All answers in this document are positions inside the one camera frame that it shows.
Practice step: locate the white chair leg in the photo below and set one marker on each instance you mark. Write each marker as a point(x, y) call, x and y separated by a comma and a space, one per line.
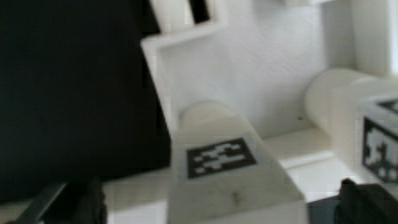
point(352, 109)
point(231, 188)

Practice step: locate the white U-shaped obstacle fence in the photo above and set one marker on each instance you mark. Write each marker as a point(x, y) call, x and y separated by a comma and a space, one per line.
point(82, 122)

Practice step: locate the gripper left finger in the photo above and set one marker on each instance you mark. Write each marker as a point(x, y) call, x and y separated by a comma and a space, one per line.
point(67, 204)

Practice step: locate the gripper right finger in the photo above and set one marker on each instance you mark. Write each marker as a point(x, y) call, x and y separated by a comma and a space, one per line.
point(362, 205)

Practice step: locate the white chair seat part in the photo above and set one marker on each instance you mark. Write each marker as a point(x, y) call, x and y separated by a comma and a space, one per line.
point(238, 53)

